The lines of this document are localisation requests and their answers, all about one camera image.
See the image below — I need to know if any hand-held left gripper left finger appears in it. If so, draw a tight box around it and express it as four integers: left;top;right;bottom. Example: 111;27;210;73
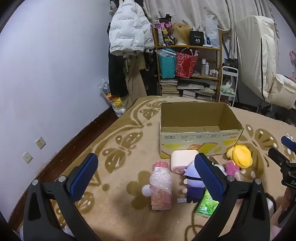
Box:
22;152;99;241

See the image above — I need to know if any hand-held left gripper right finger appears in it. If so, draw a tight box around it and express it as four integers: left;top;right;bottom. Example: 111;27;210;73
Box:
194;152;271;241

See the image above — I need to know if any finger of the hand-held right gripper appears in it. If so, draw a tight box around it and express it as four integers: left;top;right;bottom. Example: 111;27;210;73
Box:
268;148;292;168
281;136;296;153

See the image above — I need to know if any green tissue pack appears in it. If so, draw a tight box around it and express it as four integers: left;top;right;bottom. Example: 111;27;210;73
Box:
195;189;220;218

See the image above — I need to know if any pink swiss roll plush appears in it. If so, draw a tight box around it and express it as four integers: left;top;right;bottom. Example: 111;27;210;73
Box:
171;150;199;174

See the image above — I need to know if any printed cardboard box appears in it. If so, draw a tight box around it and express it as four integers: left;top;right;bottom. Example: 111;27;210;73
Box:
159;101;244;159

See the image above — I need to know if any purple plush doll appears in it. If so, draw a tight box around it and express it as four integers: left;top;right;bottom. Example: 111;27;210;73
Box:
182;161;226;205

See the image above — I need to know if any small pink plush toy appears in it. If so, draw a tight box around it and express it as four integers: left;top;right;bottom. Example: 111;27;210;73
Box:
225;161;241;180

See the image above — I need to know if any yellow plush toy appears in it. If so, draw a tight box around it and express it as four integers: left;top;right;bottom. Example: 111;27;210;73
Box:
226;144;253;171

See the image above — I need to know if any beige patterned blanket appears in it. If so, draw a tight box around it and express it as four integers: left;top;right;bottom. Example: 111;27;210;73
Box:
14;95;296;241

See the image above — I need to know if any pink plush in plastic wrap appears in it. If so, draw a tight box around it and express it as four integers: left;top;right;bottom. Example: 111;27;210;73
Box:
142;161;173;211

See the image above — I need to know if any white pillow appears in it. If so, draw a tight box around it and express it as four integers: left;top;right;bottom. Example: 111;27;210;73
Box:
266;74;296;109

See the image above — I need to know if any clear plastic bag of toys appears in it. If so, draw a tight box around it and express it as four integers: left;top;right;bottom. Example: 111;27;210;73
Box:
99;79;126;116

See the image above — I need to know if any white plush toy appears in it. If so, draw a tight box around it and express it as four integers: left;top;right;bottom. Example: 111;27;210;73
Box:
221;80;233;93

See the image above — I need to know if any wide stack of books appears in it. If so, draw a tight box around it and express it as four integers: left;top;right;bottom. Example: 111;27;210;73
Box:
177;79;219;100

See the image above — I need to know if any white metal cart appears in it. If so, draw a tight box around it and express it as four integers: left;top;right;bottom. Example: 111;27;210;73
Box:
218;66;239;107

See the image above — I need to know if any narrow stack of books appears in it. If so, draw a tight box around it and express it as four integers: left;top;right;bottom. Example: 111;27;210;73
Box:
160;79;178;97

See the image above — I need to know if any white folded duvet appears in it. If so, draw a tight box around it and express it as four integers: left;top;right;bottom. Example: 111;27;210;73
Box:
235;15;280;103

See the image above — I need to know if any black hanging coat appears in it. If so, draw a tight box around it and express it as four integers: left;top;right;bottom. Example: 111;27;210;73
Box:
108;50;129;98

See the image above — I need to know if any beige hanging garment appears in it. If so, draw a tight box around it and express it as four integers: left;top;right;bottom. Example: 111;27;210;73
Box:
122;56;148;106

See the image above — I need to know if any row of cosmetic bottles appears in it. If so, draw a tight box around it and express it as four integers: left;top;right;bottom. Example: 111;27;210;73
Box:
201;58;220;77

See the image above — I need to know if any red patterned bag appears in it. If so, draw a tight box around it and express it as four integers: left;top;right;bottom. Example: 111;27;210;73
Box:
176;48;199;78

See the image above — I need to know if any teal bag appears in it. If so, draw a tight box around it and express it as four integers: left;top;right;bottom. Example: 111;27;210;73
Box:
158;49;176;79

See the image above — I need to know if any wooden shelf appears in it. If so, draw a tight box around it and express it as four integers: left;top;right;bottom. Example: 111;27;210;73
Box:
154;29;223;102

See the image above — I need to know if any white and blue bag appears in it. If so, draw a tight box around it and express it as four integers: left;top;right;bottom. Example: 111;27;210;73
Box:
205;19;220;48

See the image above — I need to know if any black box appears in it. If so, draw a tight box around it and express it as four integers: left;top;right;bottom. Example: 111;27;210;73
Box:
190;31;205;46

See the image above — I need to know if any blonde wig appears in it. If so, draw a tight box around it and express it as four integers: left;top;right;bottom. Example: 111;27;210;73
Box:
171;23;191;45

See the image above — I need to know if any purple printed package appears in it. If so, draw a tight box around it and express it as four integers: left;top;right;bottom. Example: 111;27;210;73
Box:
157;20;173;46

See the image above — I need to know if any white puffer jacket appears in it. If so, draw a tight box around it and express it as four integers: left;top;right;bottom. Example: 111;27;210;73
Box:
109;0;153;56

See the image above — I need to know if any beige curtain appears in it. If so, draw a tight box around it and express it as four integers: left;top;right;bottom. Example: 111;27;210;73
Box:
142;0;280;61

